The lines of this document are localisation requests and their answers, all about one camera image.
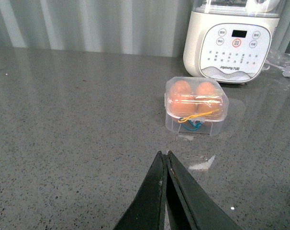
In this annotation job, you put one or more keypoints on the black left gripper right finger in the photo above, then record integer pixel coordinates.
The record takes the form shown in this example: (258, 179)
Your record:
(189, 206)

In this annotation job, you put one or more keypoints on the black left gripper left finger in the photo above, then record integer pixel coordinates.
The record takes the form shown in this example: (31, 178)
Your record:
(147, 210)

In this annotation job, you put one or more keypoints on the brown egg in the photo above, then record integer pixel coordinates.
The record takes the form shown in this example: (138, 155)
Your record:
(180, 88)
(211, 106)
(181, 105)
(205, 89)

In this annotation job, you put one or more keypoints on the clear plastic egg box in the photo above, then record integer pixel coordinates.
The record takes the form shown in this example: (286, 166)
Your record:
(211, 127)

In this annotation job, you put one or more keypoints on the blue rubber band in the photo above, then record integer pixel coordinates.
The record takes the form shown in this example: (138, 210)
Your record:
(190, 125)

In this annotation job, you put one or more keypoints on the yellow rubber band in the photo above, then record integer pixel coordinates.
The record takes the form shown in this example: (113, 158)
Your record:
(185, 119)

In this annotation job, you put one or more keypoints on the white Joyoung blender appliance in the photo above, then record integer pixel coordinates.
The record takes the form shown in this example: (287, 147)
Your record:
(229, 40)

